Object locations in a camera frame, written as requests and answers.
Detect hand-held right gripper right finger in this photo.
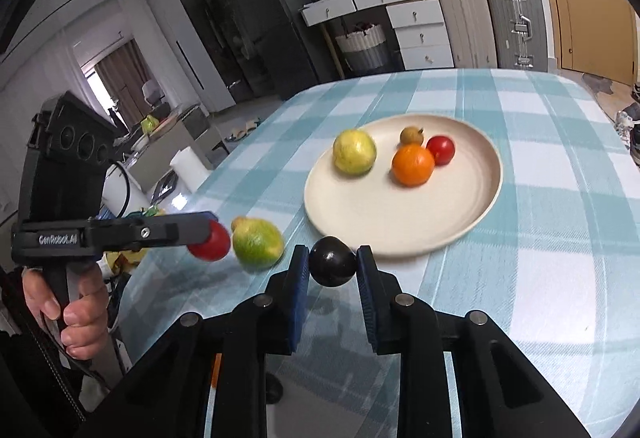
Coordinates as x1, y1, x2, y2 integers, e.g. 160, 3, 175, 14
356, 245, 591, 438

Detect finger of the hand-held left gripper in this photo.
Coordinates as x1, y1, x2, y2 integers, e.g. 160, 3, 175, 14
91, 211, 219, 260

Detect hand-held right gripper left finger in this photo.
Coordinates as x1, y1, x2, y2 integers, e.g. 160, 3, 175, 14
75, 244, 312, 438

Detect red tomato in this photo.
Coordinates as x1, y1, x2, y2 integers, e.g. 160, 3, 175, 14
426, 135, 456, 166
187, 219, 232, 262

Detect cream round plate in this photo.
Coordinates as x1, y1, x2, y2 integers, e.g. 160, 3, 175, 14
303, 115, 503, 261

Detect orange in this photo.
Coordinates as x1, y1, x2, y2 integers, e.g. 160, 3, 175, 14
391, 144, 436, 187

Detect small brown loquat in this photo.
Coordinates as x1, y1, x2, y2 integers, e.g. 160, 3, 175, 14
399, 125, 426, 148

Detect person's left hand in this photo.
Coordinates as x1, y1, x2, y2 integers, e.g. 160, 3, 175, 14
22, 262, 111, 362

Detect yellow plastic bag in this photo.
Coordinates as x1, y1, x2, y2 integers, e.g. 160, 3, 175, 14
101, 207, 167, 270

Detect green yellow guava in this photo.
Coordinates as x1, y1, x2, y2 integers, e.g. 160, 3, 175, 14
231, 217, 285, 271

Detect white paper towel roll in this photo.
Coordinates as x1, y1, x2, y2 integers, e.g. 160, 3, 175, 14
169, 146, 211, 194

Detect beige slippers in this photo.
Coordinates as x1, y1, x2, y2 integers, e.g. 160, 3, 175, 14
234, 118, 262, 142

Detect teal checked tablecloth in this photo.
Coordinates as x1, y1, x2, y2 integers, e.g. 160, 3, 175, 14
117, 67, 640, 438

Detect dark grey refrigerator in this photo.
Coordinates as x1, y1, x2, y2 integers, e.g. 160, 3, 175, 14
217, 0, 322, 102

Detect white grey laundry basket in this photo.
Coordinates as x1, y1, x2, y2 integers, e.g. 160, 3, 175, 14
334, 22, 391, 72

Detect white drawer desk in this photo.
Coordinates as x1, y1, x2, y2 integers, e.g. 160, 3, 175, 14
300, 0, 456, 80

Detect beige suitcase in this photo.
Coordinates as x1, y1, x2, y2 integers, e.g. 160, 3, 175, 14
430, 0, 499, 70

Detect pile of shoes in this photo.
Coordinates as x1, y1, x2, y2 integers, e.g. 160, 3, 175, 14
612, 82, 640, 165

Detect silver suitcase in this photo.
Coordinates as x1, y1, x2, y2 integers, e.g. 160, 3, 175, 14
481, 0, 550, 72

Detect grey door mat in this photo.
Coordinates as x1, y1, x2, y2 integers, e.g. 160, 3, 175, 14
582, 71, 619, 94

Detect wooden door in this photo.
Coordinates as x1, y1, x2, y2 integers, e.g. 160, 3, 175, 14
522, 0, 640, 87

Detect black cable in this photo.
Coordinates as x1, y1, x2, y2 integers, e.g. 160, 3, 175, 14
104, 161, 132, 220

